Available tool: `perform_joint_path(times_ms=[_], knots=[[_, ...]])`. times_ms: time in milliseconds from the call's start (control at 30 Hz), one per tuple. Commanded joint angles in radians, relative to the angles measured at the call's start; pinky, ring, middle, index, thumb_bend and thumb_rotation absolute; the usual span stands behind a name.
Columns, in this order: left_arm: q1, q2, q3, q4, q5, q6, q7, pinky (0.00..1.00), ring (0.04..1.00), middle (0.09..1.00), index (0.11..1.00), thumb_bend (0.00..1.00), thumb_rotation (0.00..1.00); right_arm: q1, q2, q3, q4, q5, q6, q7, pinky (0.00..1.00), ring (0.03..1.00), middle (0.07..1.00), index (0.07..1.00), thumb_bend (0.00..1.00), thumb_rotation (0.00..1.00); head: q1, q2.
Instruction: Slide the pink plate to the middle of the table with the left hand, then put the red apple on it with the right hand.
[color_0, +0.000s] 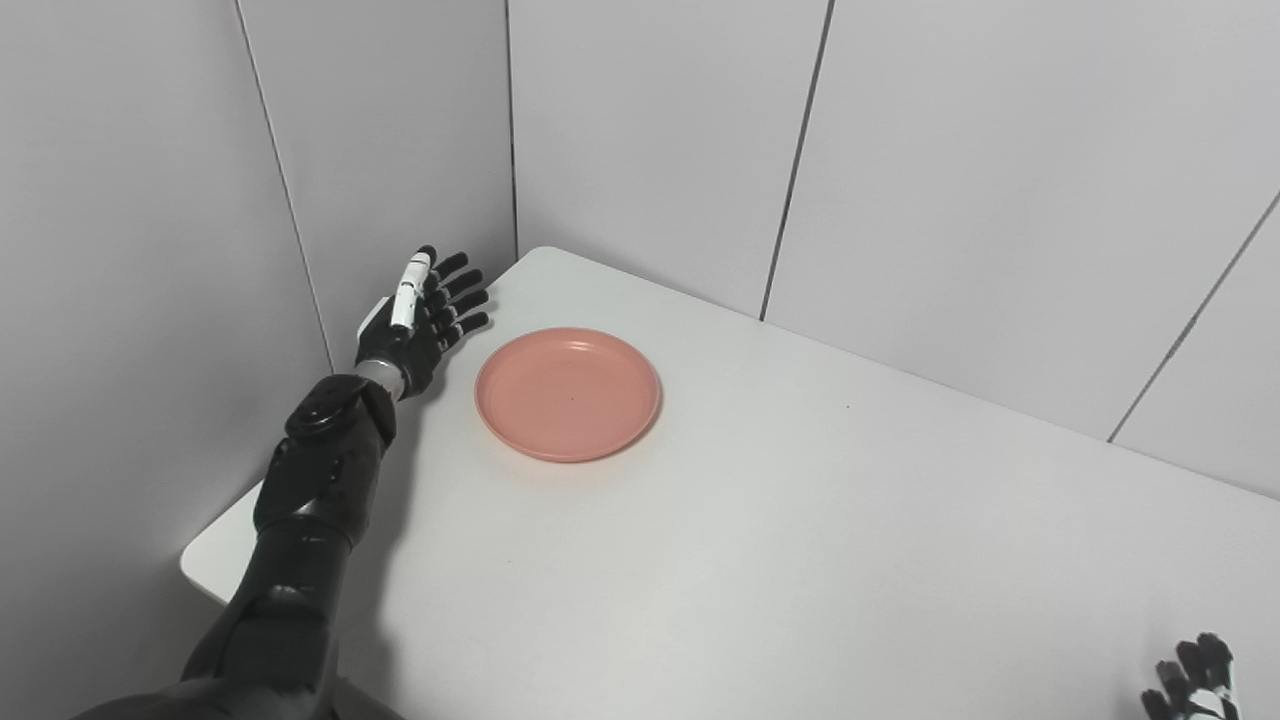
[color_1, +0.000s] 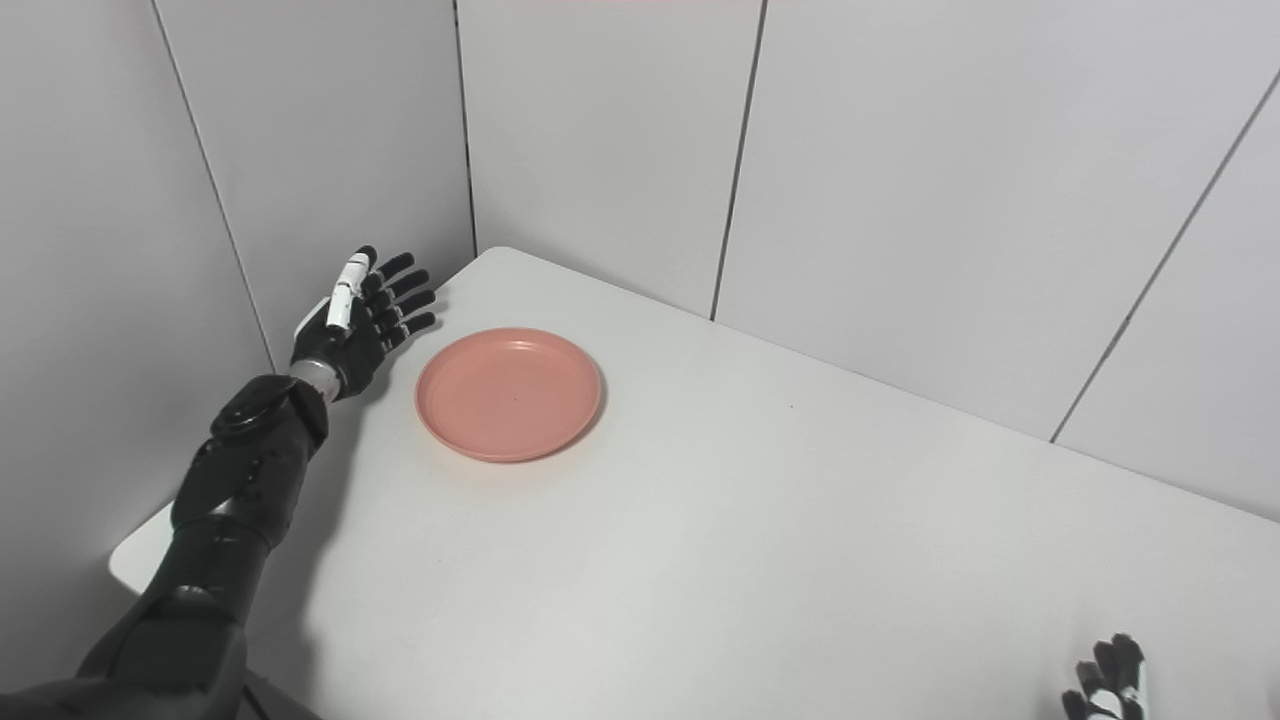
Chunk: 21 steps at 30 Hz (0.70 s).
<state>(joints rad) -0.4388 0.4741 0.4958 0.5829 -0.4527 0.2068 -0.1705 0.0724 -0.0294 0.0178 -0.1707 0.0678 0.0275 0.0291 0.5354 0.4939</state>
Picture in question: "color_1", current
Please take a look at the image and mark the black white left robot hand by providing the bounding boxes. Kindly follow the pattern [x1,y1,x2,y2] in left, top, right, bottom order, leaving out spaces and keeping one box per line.
[290,246,438,401]

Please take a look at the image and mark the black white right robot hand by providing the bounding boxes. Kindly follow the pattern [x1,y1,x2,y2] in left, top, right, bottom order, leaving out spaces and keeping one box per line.
[1062,634,1149,720]

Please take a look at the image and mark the pink round plate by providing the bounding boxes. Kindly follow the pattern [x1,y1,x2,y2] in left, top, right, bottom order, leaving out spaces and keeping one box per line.
[415,328,604,464]

